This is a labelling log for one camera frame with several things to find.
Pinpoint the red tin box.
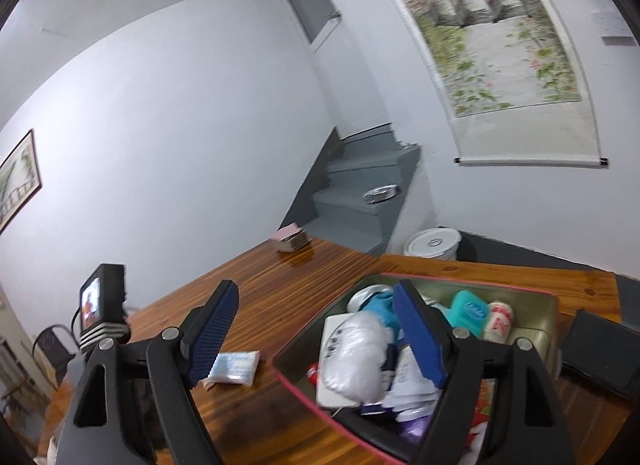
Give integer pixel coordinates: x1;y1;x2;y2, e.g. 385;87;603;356
271;272;561;465

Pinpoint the metal dish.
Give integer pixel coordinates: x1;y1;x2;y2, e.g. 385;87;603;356
363;185;402;204

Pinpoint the teal box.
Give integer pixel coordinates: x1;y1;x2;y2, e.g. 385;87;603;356
448;290;490;342

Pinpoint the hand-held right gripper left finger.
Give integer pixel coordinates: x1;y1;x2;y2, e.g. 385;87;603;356
74;279;241;465

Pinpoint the small white red-label bottle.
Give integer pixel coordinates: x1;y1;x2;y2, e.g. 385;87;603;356
484;301;516;344

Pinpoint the white wall switch plate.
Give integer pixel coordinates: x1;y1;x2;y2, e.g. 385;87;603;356
592;11;638;47

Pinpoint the black flat box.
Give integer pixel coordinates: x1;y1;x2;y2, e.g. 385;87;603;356
559;309;640;405

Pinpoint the white sachet packet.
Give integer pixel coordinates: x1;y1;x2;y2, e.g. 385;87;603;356
204;351;262;387

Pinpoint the white door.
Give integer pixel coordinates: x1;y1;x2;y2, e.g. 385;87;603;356
274;0;396;140

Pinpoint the purple bag roll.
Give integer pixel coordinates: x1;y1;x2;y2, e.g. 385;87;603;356
397;417;432;443

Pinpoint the light blue packet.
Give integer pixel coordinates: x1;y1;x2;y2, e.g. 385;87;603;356
367;292;403;328

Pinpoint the white remote control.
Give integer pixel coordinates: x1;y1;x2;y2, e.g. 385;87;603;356
316;314;361;408

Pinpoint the framed wall picture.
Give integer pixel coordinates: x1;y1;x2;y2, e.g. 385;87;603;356
0;129;43;236

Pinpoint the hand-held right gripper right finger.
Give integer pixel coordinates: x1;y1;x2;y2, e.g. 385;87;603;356
391;279;576;465

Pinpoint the white plastic wad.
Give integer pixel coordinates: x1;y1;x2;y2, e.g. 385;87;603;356
320;310;398;402

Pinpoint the white plastic bucket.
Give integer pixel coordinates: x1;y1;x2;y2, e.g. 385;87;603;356
403;227;461;262

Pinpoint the grey staircase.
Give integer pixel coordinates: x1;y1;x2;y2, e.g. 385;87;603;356
280;125;422;256

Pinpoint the wall scroll painting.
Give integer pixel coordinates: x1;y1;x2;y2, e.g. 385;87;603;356
357;0;610;168

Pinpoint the black metal chair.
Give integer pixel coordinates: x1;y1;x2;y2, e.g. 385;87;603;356
34;325;77;388

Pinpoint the red snack packet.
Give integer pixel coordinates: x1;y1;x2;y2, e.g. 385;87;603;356
470;377;498;428

